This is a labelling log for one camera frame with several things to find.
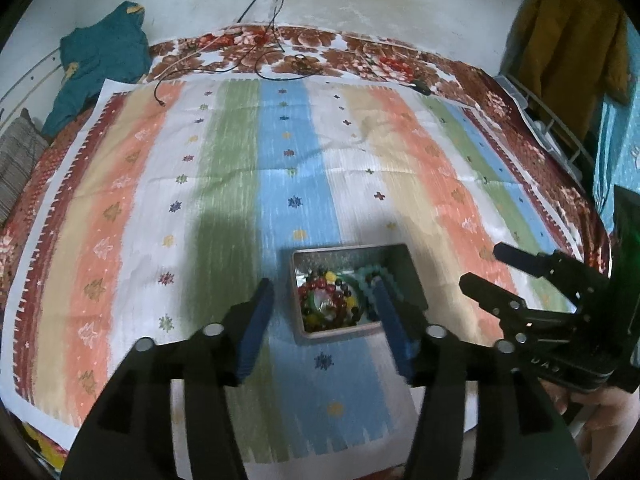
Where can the metal tin box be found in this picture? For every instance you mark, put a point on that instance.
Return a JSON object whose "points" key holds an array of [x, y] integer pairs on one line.
{"points": [[350, 257]]}

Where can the turquoise printed cloth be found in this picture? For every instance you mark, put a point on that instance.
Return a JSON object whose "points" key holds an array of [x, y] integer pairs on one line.
{"points": [[620, 155]]}

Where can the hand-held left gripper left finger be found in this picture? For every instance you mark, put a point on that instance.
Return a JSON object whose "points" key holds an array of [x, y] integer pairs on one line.
{"points": [[255, 330]]}

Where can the green bangle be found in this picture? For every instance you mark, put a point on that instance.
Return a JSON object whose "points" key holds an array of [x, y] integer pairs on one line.
{"points": [[320, 301]]}

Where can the mustard yellow garment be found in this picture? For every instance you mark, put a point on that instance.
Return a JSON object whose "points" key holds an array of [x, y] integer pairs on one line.
{"points": [[565, 35]]}

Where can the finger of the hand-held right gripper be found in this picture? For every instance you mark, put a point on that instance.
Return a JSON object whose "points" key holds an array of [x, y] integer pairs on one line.
{"points": [[492, 294], [520, 259]]}

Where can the striped colourful mat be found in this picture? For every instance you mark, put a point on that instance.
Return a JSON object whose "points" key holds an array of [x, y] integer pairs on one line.
{"points": [[250, 170]]}

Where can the person's right hand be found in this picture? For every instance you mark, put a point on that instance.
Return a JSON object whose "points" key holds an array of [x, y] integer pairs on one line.
{"points": [[605, 415]]}

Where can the teal garment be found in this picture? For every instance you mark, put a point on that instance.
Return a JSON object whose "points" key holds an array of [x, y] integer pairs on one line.
{"points": [[100, 50]]}

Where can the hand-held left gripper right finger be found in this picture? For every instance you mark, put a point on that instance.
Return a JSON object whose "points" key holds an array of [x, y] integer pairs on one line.
{"points": [[395, 332]]}

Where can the grey checked pillow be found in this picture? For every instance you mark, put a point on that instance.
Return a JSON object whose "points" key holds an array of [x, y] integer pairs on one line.
{"points": [[17, 160]]}

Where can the brown floral blanket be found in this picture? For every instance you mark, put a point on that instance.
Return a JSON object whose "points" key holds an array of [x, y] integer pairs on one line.
{"points": [[350, 45]]}

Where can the black plug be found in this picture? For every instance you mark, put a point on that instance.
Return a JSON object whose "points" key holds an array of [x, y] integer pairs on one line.
{"points": [[422, 87]]}

